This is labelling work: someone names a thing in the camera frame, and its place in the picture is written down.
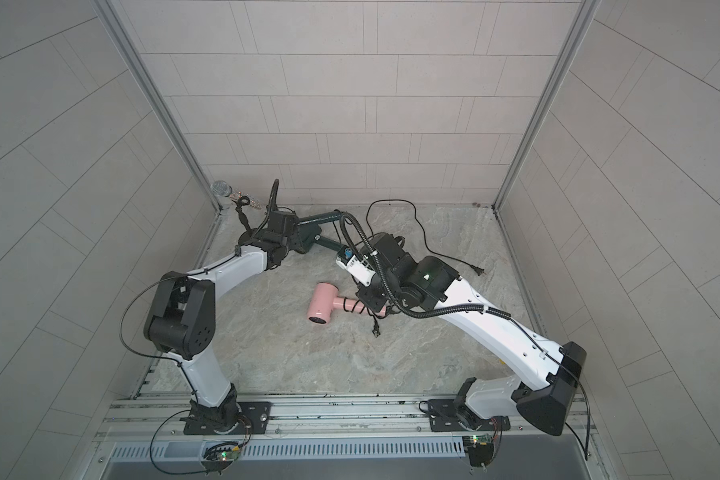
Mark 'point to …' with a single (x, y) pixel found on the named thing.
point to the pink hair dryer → (323, 298)
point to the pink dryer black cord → (365, 310)
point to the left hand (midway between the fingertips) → (292, 230)
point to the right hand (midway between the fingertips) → (360, 287)
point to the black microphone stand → (248, 231)
